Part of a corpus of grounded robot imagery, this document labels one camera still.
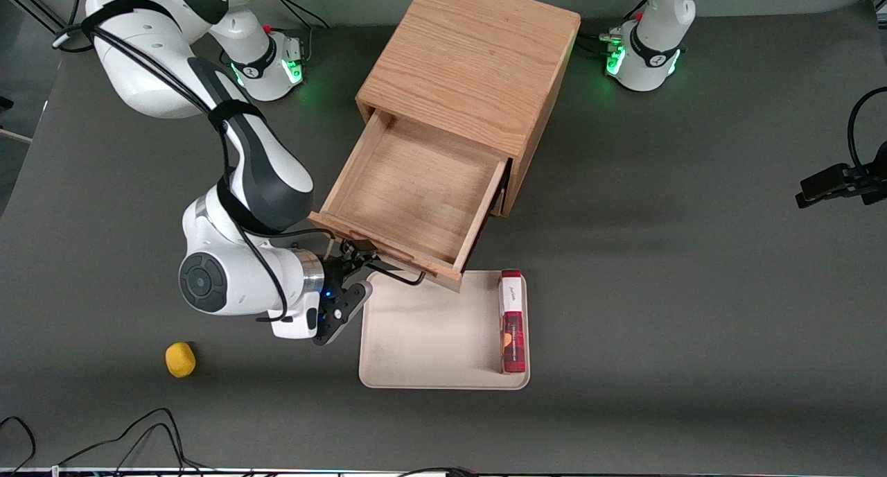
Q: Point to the wooden drawer cabinet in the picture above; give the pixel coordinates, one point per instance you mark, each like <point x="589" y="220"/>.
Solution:
<point x="471" y="47"/>

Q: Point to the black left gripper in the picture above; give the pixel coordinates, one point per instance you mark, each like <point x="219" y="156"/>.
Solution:
<point x="833" y="183"/>

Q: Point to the red and white snack box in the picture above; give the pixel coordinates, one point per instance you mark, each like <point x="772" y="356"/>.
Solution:
<point x="513" y="338"/>

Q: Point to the beige rectangular tray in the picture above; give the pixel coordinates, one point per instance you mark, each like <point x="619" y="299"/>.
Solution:
<point x="429" y="338"/>

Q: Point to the yellow lemon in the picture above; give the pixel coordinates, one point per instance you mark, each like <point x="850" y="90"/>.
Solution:
<point x="180" y="360"/>

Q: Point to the aluminium frame profile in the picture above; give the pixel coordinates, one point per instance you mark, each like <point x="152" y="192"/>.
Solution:
<point x="34" y="9"/>

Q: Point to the wrist camera with black bracket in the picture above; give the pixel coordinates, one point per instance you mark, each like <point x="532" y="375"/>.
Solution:
<point x="343" y="314"/>

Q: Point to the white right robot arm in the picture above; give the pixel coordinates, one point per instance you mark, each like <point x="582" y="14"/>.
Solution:
<point x="256" y="165"/>

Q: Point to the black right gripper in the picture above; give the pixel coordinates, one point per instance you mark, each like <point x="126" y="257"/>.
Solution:
<point x="337" y="270"/>

